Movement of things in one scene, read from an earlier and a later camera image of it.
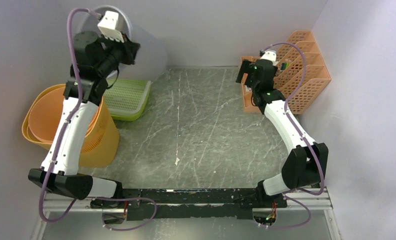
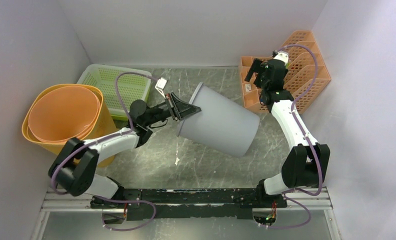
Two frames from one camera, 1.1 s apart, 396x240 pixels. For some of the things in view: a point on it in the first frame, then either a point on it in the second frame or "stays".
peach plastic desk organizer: (301, 75) stays
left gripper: (130, 48) -> (179, 109)
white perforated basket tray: (127, 96) stays
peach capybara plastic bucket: (45, 114) stays
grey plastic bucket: (116, 24) -> (224, 124)
